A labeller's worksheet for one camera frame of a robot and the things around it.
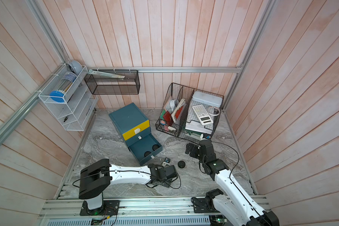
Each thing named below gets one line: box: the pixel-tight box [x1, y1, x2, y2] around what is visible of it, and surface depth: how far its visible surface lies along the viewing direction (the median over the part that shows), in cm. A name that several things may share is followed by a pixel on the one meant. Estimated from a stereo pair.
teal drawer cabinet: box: [108, 102, 152, 148], surface depth 88 cm
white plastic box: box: [192, 90, 224, 108], surface depth 98 cm
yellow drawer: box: [122, 119, 151, 141], surface depth 84 cm
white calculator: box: [192, 104, 214, 126], surface depth 89 cm
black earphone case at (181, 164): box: [177, 160, 186, 169], surface depth 90 cm
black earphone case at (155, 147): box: [152, 144, 161, 151], surface depth 97 cm
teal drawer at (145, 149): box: [128, 133, 163, 167], surface depth 93 cm
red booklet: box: [162, 110, 174, 127], surface depth 109 cm
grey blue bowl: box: [68, 59, 83, 76], surface depth 85 cm
